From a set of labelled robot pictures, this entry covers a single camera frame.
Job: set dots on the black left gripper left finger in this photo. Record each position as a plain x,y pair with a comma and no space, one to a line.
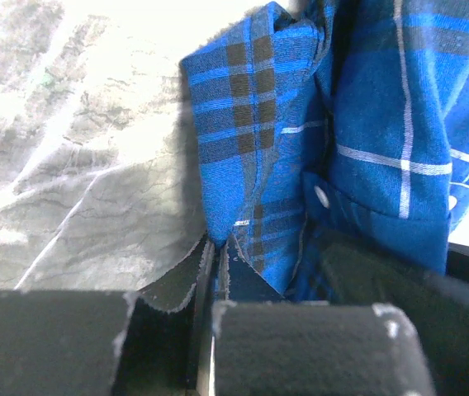
111,342

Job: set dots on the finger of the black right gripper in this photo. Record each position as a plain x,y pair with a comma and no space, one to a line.
404,288

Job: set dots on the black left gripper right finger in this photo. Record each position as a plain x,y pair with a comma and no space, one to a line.
355,343

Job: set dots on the blue plaid long sleeve shirt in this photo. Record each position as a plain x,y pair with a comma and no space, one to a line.
353,116

